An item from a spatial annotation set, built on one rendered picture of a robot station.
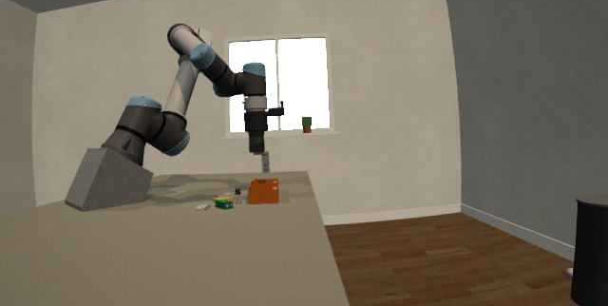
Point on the orange three-compartment bin rack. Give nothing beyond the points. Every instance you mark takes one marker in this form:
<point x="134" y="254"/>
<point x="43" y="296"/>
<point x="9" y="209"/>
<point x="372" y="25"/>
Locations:
<point x="257" y="193"/>

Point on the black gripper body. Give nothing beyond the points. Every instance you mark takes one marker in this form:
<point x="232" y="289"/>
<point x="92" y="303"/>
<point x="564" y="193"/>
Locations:
<point x="256" y="120"/>

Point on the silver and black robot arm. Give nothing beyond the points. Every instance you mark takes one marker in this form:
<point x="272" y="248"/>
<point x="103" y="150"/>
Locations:
<point x="143" y="121"/>

